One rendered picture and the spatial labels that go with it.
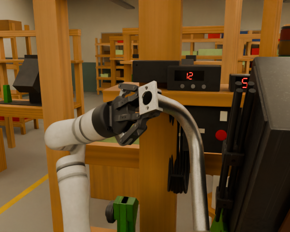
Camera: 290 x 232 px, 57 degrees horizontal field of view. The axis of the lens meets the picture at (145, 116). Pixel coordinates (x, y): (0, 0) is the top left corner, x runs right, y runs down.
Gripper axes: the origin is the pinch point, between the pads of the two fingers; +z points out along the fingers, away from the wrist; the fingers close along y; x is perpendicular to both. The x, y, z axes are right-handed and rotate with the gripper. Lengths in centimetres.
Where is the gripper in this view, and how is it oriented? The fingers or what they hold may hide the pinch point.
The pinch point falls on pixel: (151, 102)
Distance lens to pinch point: 50.5
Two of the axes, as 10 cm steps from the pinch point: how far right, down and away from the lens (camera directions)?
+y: -0.5, -9.4, 3.2
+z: 7.1, -2.6, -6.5
